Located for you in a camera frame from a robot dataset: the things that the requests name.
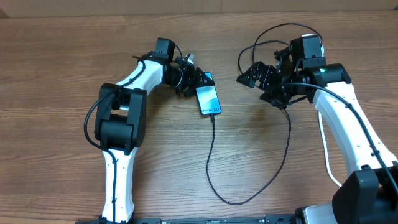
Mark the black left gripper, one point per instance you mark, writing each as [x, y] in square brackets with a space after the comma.
[192, 80]

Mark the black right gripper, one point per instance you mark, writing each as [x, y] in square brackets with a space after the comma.
[255, 73]

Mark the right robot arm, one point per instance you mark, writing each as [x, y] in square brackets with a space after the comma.
[369, 194]

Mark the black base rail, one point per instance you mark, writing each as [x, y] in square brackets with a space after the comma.
[267, 219]

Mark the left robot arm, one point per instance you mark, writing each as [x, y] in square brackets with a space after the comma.
[120, 123]

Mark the white USB wall charger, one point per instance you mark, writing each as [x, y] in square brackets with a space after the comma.
[313, 46]

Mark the Samsung Galaxy smartphone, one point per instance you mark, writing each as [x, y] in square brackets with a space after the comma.
[208, 101]

